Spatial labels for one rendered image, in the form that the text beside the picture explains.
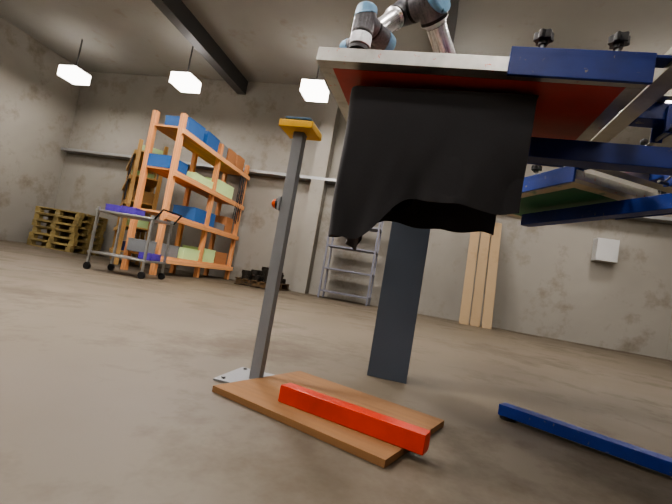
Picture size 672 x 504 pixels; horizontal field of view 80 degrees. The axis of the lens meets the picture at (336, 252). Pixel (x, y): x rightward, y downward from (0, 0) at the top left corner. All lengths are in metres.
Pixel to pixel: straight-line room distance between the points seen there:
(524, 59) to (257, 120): 8.91
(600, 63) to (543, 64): 0.12
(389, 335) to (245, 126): 8.40
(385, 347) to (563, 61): 1.30
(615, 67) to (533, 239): 7.50
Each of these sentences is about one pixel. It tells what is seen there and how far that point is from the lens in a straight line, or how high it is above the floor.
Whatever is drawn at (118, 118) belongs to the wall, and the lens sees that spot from 11.82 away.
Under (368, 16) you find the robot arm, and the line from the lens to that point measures 1.57.
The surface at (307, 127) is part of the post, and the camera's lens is 1.51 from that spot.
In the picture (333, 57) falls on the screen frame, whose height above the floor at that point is 0.99.
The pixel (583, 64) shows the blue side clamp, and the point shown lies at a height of 0.98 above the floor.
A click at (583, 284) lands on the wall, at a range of 8.76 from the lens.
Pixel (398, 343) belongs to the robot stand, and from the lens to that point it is 1.89.
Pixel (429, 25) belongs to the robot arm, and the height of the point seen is 1.52.
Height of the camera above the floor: 0.41
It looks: 4 degrees up
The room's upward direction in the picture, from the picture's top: 10 degrees clockwise
